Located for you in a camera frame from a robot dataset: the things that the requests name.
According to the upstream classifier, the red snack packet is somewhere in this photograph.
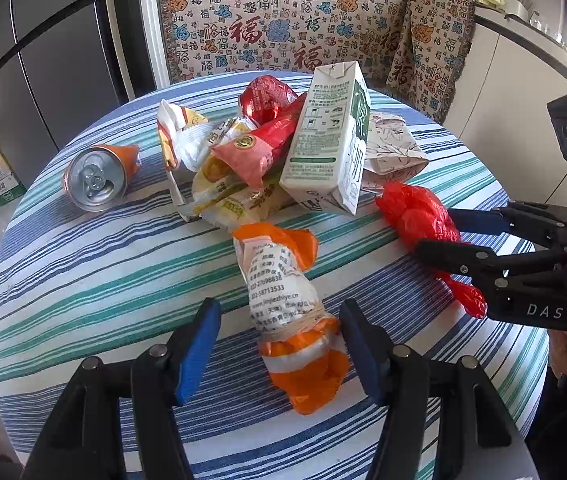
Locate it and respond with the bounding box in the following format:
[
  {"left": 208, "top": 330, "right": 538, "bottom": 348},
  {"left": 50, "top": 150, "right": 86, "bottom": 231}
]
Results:
[{"left": 210, "top": 92, "right": 309, "bottom": 191}]

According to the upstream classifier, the beige printed blanket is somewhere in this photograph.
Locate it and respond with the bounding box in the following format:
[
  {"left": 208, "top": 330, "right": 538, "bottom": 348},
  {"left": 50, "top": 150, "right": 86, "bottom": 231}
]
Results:
[{"left": 156, "top": 0, "right": 477, "bottom": 126}]

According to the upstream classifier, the white kitchen counter cabinet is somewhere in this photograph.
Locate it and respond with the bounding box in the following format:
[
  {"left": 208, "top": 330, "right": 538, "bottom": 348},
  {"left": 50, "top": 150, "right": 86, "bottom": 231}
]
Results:
[{"left": 443, "top": 5, "right": 567, "bottom": 201}]

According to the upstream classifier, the crumpled white paper box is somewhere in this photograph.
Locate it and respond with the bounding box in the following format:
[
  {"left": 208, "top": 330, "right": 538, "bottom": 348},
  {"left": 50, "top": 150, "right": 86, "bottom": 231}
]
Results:
[{"left": 358, "top": 112, "right": 431, "bottom": 196}]

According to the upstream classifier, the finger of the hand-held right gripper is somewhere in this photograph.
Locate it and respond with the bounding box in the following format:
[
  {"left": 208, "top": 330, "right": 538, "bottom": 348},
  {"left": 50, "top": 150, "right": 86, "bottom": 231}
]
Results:
[
  {"left": 446, "top": 201, "right": 567, "bottom": 252},
  {"left": 413, "top": 240, "right": 567, "bottom": 293}
]

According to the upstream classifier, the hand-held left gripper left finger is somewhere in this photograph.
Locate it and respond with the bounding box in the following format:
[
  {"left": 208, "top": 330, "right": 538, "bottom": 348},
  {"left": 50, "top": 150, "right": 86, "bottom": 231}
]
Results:
[{"left": 20, "top": 297, "right": 222, "bottom": 480}]

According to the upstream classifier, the crumpled red foil lid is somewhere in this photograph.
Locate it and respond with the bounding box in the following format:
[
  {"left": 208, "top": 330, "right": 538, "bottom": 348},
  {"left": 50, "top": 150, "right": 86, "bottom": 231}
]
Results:
[{"left": 238, "top": 75, "right": 299, "bottom": 126}]

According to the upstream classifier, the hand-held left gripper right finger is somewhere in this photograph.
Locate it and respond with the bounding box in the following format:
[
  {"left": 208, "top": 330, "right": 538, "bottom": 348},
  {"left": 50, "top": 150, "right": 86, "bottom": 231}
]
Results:
[{"left": 339, "top": 299, "right": 534, "bottom": 480}]

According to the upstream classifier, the red plastic bag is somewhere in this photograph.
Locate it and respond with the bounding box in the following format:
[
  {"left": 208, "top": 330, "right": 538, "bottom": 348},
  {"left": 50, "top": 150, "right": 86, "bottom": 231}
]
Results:
[{"left": 375, "top": 181, "right": 488, "bottom": 319}]

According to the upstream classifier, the grey refrigerator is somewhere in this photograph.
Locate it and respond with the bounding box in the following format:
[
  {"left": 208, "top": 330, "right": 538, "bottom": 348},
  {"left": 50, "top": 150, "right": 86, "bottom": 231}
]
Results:
[{"left": 0, "top": 0, "right": 134, "bottom": 181}]

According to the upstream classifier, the yellow snack packet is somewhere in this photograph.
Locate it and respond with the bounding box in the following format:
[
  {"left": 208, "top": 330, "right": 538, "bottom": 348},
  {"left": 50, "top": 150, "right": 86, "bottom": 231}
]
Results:
[{"left": 192, "top": 117, "right": 294, "bottom": 231}]

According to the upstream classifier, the white paper food wrapper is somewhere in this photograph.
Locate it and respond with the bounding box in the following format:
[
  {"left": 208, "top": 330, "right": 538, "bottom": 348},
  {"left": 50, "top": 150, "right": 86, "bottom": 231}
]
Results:
[{"left": 156, "top": 99, "right": 211, "bottom": 222}]

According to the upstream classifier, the orange soda can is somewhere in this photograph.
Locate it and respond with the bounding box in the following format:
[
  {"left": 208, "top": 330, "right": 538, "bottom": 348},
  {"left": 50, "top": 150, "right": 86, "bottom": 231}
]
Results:
[{"left": 63, "top": 144, "right": 141, "bottom": 212}]

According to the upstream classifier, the white green milk carton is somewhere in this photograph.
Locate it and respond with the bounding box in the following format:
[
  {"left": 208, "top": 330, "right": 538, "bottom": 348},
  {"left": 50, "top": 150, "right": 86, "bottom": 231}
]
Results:
[{"left": 279, "top": 60, "right": 371, "bottom": 216}]

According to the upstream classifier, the blue green striped tablecloth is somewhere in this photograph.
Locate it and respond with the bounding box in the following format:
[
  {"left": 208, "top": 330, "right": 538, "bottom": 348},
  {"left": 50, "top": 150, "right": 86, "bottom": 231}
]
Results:
[{"left": 0, "top": 71, "right": 550, "bottom": 480}]

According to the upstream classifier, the orange white plastic wrapper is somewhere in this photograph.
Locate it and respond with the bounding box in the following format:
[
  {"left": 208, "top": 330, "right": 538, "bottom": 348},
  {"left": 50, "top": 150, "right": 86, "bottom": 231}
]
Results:
[{"left": 232, "top": 222, "right": 351, "bottom": 416}]

